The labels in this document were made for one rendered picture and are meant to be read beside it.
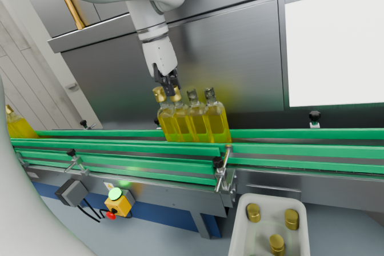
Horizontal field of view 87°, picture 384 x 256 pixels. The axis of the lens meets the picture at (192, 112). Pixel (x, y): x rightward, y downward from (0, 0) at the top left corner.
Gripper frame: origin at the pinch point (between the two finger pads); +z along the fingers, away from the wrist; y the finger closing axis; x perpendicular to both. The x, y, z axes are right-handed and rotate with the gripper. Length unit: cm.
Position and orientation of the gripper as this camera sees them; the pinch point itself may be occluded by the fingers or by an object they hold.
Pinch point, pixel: (172, 87)
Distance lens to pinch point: 64.8
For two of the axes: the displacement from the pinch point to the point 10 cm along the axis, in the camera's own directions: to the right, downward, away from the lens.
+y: -3.4, 5.3, -7.8
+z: 2.7, 8.4, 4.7
